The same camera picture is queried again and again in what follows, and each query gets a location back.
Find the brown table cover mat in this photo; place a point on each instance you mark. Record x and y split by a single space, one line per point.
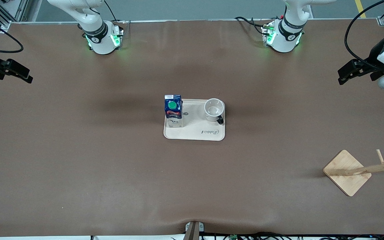
112 166

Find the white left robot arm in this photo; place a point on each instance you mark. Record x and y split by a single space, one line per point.
288 31

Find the small green circuit board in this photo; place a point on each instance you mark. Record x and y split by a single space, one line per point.
233 237

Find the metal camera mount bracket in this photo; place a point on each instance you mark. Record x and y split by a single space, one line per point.
193 230

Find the wooden cup rack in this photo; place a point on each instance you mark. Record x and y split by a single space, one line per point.
345 173

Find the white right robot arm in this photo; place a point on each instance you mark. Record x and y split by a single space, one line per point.
95 23

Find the cream rabbit print tray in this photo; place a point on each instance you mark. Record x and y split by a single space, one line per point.
198 130

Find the blue milk carton green cap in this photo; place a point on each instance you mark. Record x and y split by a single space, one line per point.
173 113

